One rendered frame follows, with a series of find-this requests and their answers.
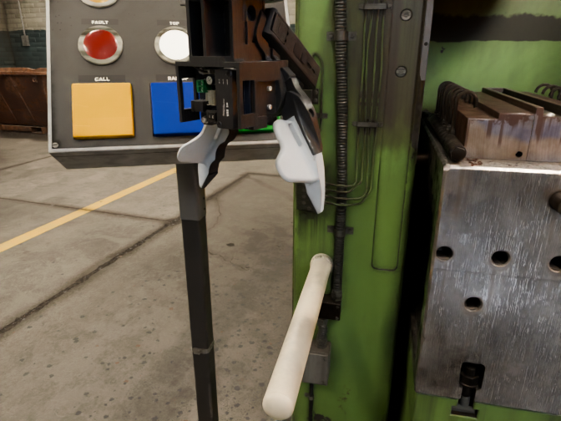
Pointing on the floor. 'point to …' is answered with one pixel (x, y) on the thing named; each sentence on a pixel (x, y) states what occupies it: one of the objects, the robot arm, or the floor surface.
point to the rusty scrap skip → (23, 99)
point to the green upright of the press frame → (383, 288)
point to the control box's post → (198, 286)
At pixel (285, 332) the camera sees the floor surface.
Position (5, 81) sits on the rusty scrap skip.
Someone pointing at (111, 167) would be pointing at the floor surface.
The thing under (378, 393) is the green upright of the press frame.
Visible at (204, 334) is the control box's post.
